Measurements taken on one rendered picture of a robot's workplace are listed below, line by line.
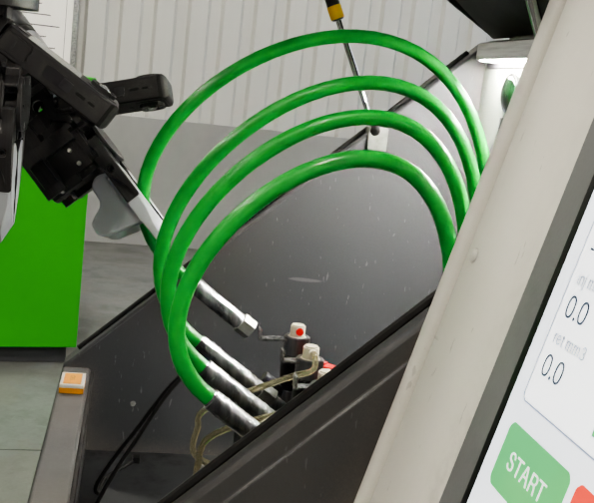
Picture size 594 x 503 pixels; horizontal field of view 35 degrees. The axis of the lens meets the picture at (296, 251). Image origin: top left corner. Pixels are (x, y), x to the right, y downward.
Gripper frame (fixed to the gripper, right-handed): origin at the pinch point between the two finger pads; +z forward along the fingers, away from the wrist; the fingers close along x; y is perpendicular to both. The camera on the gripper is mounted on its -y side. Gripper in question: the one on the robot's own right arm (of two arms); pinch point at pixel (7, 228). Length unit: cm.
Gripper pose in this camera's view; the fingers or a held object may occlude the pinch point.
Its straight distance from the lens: 86.2
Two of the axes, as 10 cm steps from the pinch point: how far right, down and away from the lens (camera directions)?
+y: -9.8, -0.8, -1.8
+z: -1.1, 9.8, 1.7
